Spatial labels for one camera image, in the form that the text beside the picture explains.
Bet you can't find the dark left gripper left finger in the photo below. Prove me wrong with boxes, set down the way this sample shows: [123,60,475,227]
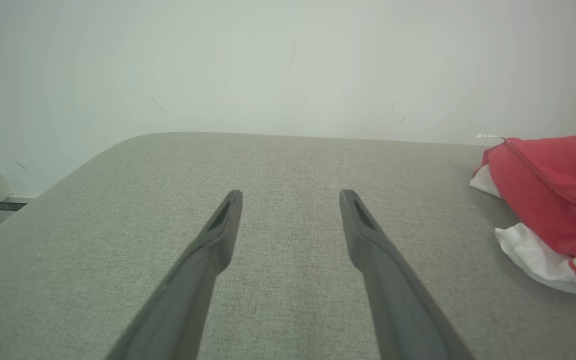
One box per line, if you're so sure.
[105,189,244,360]

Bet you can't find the red jersey shirt white sleeves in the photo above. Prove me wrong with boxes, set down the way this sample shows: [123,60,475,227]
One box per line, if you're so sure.
[469,133,576,301]

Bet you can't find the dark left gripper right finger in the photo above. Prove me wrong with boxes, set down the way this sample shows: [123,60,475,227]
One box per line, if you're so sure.
[339,189,474,360]

